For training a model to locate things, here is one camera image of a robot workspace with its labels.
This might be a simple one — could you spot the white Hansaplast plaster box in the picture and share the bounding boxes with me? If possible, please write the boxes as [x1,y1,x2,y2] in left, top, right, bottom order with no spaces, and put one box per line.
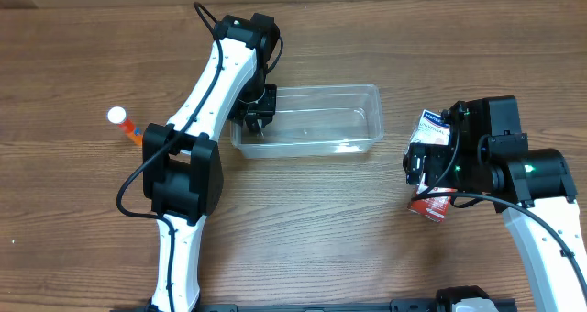
[404,109,450,155]

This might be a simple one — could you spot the red Panadol box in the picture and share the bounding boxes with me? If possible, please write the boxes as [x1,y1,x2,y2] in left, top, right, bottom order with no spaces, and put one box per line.
[407,184,456,223]

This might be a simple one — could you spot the orange bottle white cap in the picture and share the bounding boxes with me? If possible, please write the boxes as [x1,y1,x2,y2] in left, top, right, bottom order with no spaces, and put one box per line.
[106,106,143,146]

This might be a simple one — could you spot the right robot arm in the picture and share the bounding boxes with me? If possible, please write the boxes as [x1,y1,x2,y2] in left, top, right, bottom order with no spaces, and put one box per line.
[403,95,586,311]

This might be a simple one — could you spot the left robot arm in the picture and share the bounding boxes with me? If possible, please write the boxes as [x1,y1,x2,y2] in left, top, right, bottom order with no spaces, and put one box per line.
[142,13,282,311]

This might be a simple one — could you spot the clear plastic container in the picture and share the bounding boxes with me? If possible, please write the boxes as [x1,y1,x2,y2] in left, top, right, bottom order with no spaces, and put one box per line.
[230,84,384,159]

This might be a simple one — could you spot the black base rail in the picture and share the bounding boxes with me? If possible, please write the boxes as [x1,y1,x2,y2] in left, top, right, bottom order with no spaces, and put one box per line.
[109,297,518,312]

